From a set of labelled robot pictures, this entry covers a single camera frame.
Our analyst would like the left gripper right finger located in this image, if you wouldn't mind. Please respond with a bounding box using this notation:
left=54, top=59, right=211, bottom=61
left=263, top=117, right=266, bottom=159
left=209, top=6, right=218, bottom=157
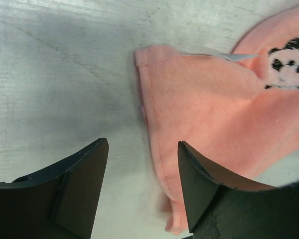
left=178, top=141, right=299, bottom=239

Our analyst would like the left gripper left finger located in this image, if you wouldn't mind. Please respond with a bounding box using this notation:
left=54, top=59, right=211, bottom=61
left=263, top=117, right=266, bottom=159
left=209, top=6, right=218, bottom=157
left=0, top=138, right=109, bottom=239

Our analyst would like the pink towel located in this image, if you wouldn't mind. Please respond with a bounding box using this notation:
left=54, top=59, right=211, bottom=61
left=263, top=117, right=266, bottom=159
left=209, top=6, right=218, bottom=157
left=135, top=5, right=299, bottom=235

